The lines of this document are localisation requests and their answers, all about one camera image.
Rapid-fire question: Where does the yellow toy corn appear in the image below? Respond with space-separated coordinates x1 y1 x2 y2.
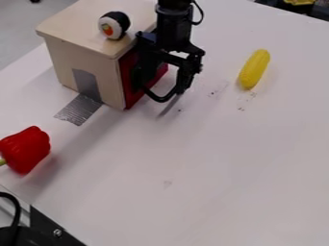
236 48 273 91

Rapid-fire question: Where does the grey tape strip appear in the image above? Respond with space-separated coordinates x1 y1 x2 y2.
52 67 105 127

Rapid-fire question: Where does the toy sushi roll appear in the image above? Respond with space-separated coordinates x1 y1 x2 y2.
96 11 133 41

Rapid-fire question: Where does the red toy pepper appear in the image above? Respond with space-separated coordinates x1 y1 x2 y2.
0 125 53 176

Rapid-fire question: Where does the black cable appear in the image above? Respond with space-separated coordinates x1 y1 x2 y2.
0 191 24 238

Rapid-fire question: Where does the black metal bracket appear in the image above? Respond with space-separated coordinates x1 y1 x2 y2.
0 206 88 246

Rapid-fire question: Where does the red drawer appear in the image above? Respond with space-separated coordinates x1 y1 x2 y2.
117 47 171 111

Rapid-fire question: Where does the wooden cabinet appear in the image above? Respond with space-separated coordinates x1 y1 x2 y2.
35 0 159 111

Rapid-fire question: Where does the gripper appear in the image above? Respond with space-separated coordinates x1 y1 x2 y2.
131 30 208 96

